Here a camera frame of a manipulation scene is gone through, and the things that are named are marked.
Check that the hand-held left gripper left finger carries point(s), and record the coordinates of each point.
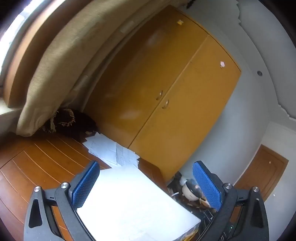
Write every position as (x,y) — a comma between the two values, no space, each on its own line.
(85,183)

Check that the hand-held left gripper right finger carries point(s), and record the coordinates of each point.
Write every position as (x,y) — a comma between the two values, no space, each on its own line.
(208,185)

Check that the white electric pot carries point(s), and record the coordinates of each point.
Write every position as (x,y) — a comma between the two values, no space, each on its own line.
(189,190)

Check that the stack of white papers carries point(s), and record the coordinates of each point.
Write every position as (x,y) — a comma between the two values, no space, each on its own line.
(104,146)

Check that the brown wooden door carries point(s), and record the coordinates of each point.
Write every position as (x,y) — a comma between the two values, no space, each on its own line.
(261,171)

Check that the dark fringed cloth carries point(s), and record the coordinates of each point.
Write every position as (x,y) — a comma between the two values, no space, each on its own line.
(78,122)

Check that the beige curtain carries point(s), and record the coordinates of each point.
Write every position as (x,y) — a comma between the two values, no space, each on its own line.
(57,69)

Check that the pink sticker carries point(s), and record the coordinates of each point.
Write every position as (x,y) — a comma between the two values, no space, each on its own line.
(222,64)

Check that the round ceiling fixture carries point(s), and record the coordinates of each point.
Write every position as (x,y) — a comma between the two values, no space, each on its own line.
(259,73)

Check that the yellow wooden wardrobe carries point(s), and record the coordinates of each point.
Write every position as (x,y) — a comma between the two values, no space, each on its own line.
(161,69)

